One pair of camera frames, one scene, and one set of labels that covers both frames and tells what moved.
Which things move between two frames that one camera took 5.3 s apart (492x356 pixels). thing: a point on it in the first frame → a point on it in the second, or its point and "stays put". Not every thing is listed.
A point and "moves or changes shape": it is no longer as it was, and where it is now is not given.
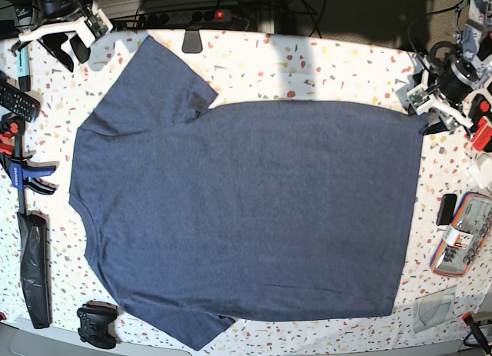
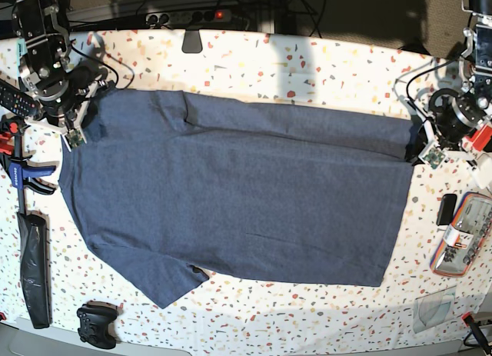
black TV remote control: [22, 104] stays put
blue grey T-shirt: [196, 214] moves or changes shape
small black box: [447, 208] stays put
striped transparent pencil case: [466, 237] stays put
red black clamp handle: [478, 334] stays put
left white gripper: [53, 36] → [72, 120]
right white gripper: [423, 98] → [433, 155]
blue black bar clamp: [19, 165] stays put
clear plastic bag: [434, 309] stays put
